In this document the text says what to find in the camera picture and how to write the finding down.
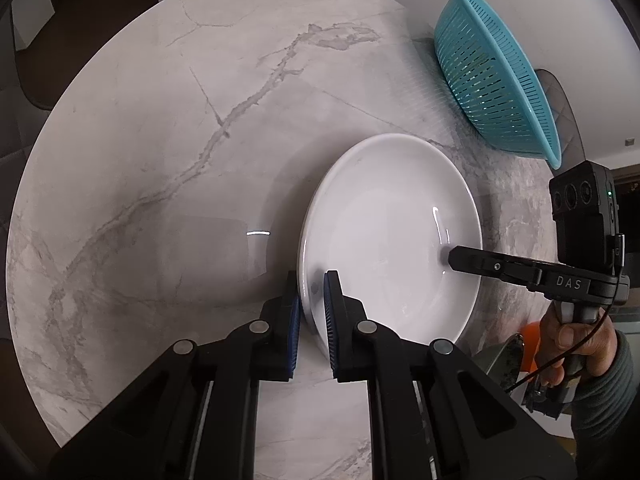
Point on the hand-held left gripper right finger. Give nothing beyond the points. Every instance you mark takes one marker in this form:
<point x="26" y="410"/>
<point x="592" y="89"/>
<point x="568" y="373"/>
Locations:
<point x="331" y="330"/>

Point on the person's right forearm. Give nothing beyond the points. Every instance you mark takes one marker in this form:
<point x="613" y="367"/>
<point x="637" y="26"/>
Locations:
<point x="610" y="410"/>

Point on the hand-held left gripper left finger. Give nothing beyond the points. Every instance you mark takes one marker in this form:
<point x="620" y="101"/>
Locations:
<point x="295" y="330"/>

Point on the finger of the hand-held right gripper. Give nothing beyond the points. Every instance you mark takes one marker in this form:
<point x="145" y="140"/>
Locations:
<point x="480" y="262"/>

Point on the grey quilted chair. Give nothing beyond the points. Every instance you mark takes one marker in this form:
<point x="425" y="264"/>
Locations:
<point x="565" y="115"/>

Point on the small deep white plate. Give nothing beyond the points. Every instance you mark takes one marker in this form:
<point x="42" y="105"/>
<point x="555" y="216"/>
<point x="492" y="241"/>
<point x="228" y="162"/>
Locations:
<point x="390" y="220"/>

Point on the orange bowl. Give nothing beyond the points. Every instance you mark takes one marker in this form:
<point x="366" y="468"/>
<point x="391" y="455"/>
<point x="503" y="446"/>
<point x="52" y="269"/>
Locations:
<point x="530" y="345"/>

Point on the person's right hand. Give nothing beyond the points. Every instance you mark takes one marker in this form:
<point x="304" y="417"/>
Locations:
<point x="555" y="335"/>

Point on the teal plastic colander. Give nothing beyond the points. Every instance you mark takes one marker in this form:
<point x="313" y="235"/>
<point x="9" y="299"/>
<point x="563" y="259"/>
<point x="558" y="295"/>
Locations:
<point x="490" y="75"/>

